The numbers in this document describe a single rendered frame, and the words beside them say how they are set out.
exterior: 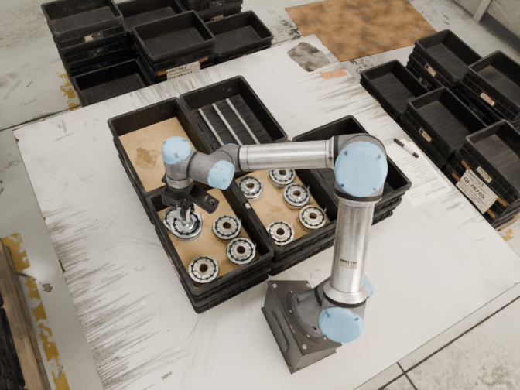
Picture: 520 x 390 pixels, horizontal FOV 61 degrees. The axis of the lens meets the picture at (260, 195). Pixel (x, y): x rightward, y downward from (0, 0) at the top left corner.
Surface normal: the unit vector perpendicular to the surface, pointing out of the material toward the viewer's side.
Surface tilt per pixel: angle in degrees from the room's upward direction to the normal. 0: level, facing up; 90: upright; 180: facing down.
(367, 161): 49
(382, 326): 0
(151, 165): 0
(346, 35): 0
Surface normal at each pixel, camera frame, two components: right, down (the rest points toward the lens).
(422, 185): 0.07, -0.54
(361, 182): -0.25, 0.19
